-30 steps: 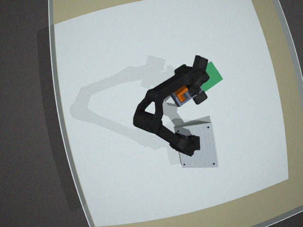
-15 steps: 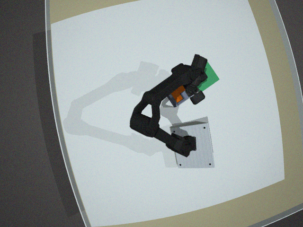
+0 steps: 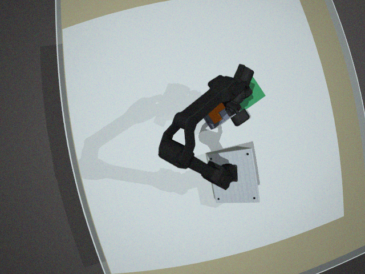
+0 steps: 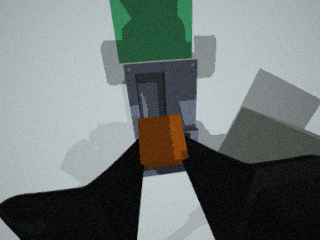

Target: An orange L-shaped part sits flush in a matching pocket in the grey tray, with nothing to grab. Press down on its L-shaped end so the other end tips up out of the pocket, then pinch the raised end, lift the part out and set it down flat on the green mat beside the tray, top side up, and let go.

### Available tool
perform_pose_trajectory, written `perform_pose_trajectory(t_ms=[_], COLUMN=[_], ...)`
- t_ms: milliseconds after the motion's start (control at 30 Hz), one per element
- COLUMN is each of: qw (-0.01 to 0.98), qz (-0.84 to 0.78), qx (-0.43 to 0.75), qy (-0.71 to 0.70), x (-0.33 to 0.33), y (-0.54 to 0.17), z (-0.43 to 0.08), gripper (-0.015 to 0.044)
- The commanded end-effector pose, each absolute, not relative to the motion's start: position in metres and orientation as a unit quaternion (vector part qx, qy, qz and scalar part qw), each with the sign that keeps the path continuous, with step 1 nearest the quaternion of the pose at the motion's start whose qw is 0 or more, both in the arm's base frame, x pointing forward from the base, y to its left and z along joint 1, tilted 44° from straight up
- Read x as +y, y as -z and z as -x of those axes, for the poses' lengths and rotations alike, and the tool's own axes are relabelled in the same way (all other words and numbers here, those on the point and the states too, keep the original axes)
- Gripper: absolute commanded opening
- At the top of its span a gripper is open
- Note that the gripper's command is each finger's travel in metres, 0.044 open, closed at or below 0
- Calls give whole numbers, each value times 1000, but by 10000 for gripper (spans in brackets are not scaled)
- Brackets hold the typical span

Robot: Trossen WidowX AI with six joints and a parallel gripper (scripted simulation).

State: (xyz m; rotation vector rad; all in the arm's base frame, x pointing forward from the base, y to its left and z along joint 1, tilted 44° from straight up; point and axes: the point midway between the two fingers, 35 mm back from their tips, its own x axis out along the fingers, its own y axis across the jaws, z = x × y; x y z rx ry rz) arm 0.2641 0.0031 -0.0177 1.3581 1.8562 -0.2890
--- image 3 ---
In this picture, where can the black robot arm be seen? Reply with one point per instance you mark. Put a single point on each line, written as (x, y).
(222, 89)

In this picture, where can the orange block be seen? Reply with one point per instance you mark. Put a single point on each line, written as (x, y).
(214, 114)

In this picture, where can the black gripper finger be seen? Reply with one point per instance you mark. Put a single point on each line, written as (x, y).
(228, 112)

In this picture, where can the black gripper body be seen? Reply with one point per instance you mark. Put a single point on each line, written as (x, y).
(239, 117)

